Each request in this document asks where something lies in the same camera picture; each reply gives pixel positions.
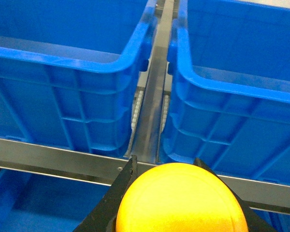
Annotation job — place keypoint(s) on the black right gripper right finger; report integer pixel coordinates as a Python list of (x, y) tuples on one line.
[(254, 222)]

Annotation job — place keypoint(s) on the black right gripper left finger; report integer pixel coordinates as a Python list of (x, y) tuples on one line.
[(102, 217)]

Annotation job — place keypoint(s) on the yellow mushroom push button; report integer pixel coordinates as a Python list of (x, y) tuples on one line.
[(178, 197)]

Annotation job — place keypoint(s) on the metal shelf rack frame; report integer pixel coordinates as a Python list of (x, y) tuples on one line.
[(149, 115)]

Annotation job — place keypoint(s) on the blue plastic crate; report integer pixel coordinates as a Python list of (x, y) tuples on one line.
[(69, 71), (230, 94)]

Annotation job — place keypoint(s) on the blue plastic crate left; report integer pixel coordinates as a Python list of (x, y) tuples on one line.
[(69, 71)]

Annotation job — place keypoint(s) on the blue plastic crate right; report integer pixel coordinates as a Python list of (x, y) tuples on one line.
[(230, 94)]

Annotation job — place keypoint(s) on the blue crate lower shelf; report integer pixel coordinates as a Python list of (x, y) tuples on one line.
[(40, 203)]

